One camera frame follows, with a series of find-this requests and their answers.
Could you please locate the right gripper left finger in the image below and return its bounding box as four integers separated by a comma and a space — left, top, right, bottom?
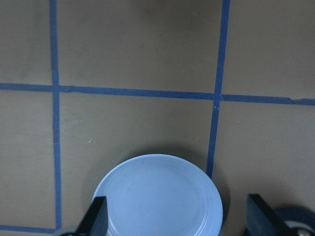
76, 196, 108, 236

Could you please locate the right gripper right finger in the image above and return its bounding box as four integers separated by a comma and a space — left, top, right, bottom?
246, 194, 298, 236

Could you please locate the blue plate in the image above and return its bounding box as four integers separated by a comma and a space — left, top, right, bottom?
94, 154, 223, 236

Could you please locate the dark blue pot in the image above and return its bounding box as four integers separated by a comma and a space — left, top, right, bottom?
243, 207, 315, 236

